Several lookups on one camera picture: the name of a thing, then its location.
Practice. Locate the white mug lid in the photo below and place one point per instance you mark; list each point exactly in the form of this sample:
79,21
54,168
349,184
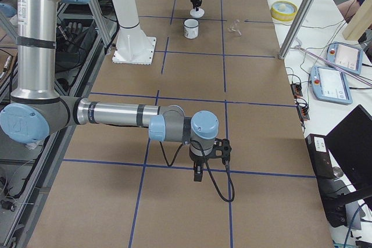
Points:
197,13

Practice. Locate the white enamel mug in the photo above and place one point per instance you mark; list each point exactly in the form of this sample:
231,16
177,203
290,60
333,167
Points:
191,28

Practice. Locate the yellow tape roll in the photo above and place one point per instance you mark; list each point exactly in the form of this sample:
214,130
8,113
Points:
283,11

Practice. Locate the orange connector board near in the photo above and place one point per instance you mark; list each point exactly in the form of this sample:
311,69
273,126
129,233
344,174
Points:
303,112

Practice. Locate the orange connector board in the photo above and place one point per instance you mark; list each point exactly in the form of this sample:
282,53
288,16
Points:
303,112
296,89

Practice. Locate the black computer box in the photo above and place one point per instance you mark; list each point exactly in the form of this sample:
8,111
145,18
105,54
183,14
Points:
319,156

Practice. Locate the orange connector board far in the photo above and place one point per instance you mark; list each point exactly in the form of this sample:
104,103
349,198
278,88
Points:
296,89

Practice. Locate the black monitor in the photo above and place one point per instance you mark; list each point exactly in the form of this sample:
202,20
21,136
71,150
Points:
350,144

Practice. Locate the near teach pendant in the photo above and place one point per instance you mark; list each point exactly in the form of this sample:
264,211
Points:
330,85

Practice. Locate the teach pendant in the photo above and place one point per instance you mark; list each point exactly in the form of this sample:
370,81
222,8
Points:
330,85
347,56

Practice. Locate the far teach pendant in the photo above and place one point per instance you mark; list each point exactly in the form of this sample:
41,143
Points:
347,56

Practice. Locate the wooden beam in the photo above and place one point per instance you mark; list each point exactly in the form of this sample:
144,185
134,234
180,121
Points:
359,23

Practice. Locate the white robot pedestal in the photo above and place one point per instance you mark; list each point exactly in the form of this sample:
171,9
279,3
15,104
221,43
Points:
132,45

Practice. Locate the aluminium frame post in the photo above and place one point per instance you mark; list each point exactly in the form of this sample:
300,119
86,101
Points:
295,27

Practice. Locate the black equipment under frame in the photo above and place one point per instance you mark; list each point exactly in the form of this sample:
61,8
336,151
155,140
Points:
74,40

